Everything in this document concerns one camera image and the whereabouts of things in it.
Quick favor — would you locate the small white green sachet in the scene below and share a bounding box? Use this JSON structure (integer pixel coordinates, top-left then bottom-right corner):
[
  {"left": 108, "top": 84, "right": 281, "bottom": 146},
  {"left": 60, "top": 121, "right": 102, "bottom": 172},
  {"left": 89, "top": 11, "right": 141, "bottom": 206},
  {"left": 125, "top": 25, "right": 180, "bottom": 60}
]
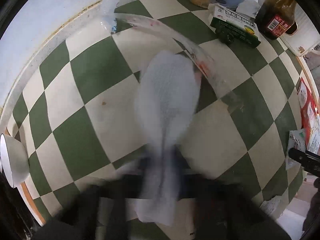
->
[{"left": 285, "top": 129, "right": 306, "bottom": 170}]

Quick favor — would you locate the red white snack bag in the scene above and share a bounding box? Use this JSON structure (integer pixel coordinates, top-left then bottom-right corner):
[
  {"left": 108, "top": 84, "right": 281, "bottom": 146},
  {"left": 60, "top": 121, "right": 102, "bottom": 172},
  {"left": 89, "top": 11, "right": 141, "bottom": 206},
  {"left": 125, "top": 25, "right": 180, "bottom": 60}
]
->
[{"left": 297, "top": 77, "right": 318, "bottom": 144}]

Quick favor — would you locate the white printed paper sachet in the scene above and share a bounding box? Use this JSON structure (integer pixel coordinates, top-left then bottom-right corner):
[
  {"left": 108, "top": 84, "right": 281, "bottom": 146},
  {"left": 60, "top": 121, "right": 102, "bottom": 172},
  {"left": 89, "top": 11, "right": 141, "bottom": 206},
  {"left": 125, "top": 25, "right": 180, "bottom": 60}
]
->
[{"left": 260, "top": 196, "right": 288, "bottom": 219}]

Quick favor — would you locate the clear plastic wrapper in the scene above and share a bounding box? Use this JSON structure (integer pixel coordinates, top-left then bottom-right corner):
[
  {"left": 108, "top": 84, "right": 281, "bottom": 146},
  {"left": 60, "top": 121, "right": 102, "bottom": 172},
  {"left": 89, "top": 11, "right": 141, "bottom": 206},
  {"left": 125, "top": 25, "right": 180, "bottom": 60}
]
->
[{"left": 100, "top": 0, "right": 243, "bottom": 113}]

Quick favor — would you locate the green white medicine box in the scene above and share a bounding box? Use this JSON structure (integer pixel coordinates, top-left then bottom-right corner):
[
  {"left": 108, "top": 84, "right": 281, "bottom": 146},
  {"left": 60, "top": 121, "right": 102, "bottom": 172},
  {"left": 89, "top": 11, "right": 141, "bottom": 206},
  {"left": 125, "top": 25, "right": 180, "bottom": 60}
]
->
[{"left": 208, "top": 3, "right": 261, "bottom": 48}]

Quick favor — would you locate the clear white label bag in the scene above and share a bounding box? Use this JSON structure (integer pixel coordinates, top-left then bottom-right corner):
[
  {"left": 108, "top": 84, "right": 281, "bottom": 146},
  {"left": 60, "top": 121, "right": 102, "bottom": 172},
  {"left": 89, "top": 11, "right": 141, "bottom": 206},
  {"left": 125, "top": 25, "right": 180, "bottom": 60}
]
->
[{"left": 307, "top": 114, "right": 319, "bottom": 154}]

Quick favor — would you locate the green white checkered tablecloth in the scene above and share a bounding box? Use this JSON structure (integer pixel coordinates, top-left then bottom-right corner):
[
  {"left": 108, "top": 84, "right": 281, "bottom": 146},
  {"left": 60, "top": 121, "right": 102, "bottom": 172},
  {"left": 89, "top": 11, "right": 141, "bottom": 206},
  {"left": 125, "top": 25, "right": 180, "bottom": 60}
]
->
[{"left": 7, "top": 0, "right": 304, "bottom": 220}]

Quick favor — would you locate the white ceramic bowl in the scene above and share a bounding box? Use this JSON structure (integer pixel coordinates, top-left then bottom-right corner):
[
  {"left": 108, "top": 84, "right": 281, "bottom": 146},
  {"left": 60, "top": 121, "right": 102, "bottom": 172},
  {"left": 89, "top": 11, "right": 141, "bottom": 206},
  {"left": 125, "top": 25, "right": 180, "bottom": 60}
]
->
[{"left": 1, "top": 133, "right": 29, "bottom": 188}]

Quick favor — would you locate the dark sauce bottle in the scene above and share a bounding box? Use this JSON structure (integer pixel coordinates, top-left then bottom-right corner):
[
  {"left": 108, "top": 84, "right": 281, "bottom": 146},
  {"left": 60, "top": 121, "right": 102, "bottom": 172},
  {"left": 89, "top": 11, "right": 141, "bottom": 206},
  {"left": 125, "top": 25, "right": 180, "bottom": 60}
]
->
[{"left": 254, "top": 0, "right": 297, "bottom": 40}]

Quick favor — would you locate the blue round coaster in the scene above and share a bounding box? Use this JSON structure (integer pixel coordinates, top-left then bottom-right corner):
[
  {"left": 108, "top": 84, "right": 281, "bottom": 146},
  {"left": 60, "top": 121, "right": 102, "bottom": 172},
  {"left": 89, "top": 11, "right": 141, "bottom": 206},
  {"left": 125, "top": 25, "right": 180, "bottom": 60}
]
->
[{"left": 216, "top": 0, "right": 245, "bottom": 10}]

